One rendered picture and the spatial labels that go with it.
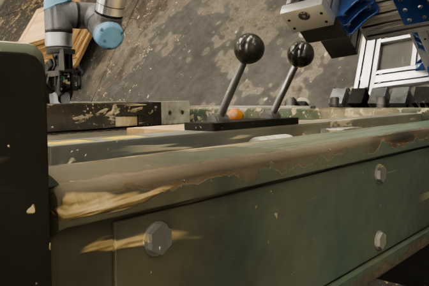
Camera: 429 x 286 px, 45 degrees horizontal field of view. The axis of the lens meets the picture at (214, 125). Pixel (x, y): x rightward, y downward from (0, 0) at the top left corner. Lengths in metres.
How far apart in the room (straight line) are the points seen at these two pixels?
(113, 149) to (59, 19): 1.00
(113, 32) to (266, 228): 1.14
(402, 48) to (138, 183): 2.20
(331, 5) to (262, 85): 1.40
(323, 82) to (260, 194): 2.44
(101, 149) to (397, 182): 0.27
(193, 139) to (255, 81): 2.38
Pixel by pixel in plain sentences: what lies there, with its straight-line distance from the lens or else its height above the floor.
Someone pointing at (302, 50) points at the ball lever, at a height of 1.44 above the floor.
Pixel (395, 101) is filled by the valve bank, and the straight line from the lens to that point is 1.49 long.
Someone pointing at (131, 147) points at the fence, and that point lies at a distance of 0.53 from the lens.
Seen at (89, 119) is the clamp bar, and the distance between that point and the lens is 1.40.
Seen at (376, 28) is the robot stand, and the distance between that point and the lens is 1.74.
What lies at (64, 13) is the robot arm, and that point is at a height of 1.38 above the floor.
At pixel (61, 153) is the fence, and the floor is 1.67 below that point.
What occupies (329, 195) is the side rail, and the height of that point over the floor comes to 1.62.
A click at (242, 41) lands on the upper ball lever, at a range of 0.62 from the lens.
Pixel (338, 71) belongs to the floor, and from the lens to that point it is 2.72.
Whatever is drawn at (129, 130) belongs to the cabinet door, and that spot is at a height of 1.29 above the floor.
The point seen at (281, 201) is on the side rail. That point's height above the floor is 1.67.
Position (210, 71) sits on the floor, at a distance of 3.25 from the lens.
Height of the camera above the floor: 1.91
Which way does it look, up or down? 41 degrees down
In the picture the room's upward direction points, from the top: 46 degrees counter-clockwise
